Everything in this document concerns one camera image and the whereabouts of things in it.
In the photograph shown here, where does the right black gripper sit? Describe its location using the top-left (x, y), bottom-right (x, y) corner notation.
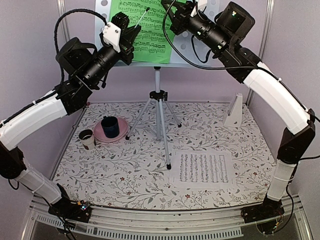
top-left (161, 0), bottom-right (231, 54)

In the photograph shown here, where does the aluminium frame post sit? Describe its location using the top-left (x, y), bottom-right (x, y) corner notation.
top-left (246, 0), bottom-right (275, 106)
top-left (56, 0), bottom-right (87, 131)

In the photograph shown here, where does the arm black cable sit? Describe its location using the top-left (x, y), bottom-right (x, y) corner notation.
top-left (53, 8), bottom-right (110, 86)
top-left (162, 1), bottom-right (320, 161)

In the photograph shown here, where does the white perforated music stand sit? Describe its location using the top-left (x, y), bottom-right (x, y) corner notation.
top-left (93, 0), bottom-right (222, 171)

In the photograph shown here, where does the white sheet music page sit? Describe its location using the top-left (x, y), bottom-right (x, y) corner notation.
top-left (168, 150), bottom-right (236, 189)

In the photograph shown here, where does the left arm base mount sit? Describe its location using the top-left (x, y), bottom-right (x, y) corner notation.
top-left (48, 198), bottom-right (92, 223)

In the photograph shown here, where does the white paper cup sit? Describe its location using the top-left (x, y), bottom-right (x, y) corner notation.
top-left (78, 129), bottom-right (97, 150)

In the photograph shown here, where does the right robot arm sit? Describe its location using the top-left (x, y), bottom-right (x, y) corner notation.
top-left (161, 0), bottom-right (316, 218)

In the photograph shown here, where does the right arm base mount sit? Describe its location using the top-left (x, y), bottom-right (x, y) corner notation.
top-left (240, 198), bottom-right (285, 223)

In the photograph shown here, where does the green sheet music page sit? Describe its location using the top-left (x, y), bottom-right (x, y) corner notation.
top-left (109, 0), bottom-right (172, 64)

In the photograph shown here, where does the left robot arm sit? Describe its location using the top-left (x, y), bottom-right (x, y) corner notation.
top-left (0, 22), bottom-right (141, 217)

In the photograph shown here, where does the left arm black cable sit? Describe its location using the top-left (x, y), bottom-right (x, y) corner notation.
top-left (53, 8), bottom-right (110, 86)

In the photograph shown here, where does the dark blue mug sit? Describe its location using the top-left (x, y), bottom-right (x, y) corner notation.
top-left (101, 116), bottom-right (120, 139)

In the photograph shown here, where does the white metronome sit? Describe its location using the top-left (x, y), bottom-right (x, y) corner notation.
top-left (223, 92), bottom-right (243, 128)

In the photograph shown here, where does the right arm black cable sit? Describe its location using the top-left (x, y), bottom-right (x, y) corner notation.
top-left (162, 1), bottom-right (320, 161)

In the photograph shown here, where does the aluminium front rail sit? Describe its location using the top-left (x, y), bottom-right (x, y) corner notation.
top-left (21, 195), bottom-right (316, 240)

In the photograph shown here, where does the left aluminium frame post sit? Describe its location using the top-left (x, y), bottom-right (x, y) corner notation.
top-left (56, 0), bottom-right (87, 131)

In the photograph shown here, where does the pink plate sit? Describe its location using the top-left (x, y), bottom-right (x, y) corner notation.
top-left (93, 116), bottom-right (129, 143)

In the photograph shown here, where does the right aluminium frame post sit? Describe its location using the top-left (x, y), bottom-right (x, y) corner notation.
top-left (246, 0), bottom-right (275, 106)

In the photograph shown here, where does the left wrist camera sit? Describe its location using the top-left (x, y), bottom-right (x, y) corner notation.
top-left (99, 12), bottom-right (130, 53)

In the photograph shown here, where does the floral table mat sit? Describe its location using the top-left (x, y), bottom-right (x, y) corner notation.
top-left (53, 102), bottom-right (276, 210)

